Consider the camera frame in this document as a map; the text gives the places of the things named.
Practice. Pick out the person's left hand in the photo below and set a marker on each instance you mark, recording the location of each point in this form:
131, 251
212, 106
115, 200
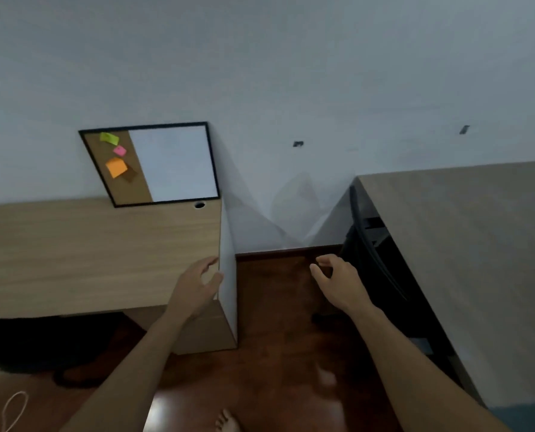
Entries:
190, 292

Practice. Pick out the person's right hand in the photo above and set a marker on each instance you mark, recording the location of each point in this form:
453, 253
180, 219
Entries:
344, 287

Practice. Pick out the person's left thumb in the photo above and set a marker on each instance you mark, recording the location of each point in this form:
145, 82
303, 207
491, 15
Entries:
214, 285

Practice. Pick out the person's right thumb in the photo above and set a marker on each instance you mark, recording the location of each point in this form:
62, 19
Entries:
317, 273

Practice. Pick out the person's right forearm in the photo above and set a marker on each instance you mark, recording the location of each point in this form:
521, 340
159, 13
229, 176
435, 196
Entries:
411, 373

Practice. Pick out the person's left forearm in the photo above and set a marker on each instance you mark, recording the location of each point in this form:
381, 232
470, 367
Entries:
132, 377

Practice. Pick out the black office chair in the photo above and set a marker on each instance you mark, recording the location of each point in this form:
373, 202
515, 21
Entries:
375, 274

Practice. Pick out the wooden desk with white side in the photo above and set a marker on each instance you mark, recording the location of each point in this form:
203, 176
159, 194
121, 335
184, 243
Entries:
92, 256

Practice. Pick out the black-framed cork and whiteboard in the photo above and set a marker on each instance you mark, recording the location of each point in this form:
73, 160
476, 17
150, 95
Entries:
173, 164

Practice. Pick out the person's bare foot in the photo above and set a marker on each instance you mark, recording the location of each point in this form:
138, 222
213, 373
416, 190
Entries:
227, 422

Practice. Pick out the orange sticky note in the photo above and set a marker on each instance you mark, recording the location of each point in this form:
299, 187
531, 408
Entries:
116, 167

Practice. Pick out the large wooden desk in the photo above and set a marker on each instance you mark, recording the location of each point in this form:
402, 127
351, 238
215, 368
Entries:
474, 265

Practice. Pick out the pink sticky note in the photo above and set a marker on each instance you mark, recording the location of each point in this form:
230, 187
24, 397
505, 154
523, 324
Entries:
119, 151

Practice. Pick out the green sticky note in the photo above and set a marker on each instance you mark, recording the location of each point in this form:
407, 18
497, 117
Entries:
109, 138

